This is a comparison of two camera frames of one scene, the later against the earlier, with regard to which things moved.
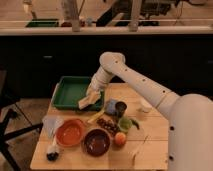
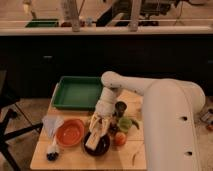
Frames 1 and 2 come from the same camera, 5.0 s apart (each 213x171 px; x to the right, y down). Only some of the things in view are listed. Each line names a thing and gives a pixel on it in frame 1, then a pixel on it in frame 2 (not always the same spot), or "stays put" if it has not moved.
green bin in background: [43, 23] stays put
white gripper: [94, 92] -> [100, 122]
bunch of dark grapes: [108, 124] stays put
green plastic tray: [71, 92] stays put
